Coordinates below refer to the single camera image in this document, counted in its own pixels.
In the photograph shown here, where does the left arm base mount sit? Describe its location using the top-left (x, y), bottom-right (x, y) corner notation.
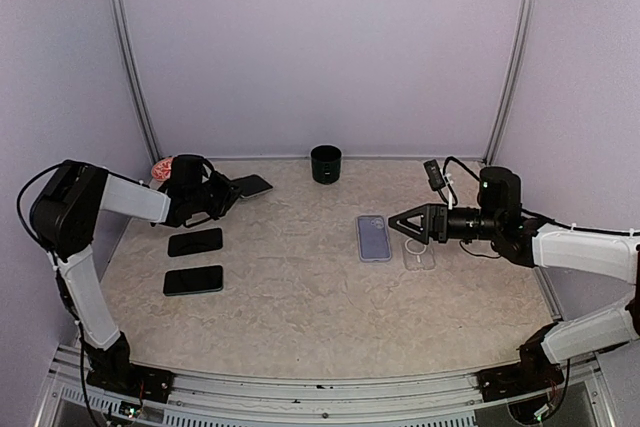
top-left (86, 364), bottom-right (175, 404)

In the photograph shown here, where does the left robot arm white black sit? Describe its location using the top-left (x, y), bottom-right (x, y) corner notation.
top-left (23, 155), bottom-right (240, 392)

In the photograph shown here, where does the dark green mug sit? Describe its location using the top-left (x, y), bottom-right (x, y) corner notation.
top-left (310, 145), bottom-right (342, 185)

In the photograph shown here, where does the lavender phone case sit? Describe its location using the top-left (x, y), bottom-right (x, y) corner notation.
top-left (356, 215), bottom-right (392, 263)

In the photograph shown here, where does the right aluminium frame post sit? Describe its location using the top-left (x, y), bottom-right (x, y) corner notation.
top-left (483, 0), bottom-right (536, 165)

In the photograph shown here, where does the aluminium frame post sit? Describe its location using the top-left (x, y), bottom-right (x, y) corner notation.
top-left (483, 0), bottom-right (536, 165)
top-left (109, 0), bottom-right (162, 163)

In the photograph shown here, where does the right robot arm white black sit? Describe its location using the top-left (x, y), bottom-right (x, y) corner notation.
top-left (388, 166), bottom-right (639, 391)

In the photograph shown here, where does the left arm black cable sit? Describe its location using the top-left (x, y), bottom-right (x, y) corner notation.
top-left (15, 160), bottom-right (71, 253)

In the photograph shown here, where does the clear phone case right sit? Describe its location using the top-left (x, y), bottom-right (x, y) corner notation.
top-left (402, 238), bottom-right (436, 272)

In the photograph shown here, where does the black phone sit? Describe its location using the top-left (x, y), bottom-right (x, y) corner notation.
top-left (162, 265), bottom-right (224, 297)
top-left (167, 228), bottom-right (223, 258)
top-left (231, 174), bottom-right (273, 199)

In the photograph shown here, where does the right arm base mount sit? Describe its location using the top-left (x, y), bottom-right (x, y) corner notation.
top-left (477, 364), bottom-right (565, 402)

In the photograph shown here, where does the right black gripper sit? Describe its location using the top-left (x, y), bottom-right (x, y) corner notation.
top-left (390, 202), bottom-right (503, 244)

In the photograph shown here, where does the red white patterned bowl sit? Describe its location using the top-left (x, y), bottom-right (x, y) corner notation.
top-left (151, 157), bottom-right (173, 182)

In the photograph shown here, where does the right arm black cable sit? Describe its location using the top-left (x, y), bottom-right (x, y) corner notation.
top-left (442, 155), bottom-right (640, 258)

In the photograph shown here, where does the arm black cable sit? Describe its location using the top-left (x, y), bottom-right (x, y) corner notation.
top-left (442, 155), bottom-right (640, 258)
top-left (15, 160), bottom-right (71, 253)

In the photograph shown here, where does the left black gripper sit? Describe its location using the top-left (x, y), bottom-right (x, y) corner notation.
top-left (188, 169), bottom-right (242, 219)

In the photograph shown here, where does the left aluminium frame post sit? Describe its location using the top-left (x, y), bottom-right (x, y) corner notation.
top-left (109, 0), bottom-right (162, 163)

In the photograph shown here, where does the black phone top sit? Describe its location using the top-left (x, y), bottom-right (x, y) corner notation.
top-left (167, 228), bottom-right (223, 258)

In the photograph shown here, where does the front aluminium rail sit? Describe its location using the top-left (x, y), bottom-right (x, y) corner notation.
top-left (44, 341), bottom-right (611, 427)

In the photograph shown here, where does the black phone bottom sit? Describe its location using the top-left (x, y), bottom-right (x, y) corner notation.
top-left (162, 265), bottom-right (224, 297)

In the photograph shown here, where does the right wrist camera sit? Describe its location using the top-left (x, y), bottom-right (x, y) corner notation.
top-left (423, 159), bottom-right (458, 208)

